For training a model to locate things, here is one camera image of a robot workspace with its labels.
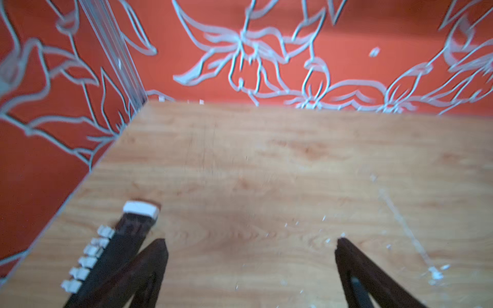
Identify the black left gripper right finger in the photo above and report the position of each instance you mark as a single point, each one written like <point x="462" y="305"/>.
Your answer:
<point x="364" y="282"/>

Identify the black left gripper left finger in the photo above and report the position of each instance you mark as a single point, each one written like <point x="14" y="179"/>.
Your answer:
<point x="138" y="282"/>

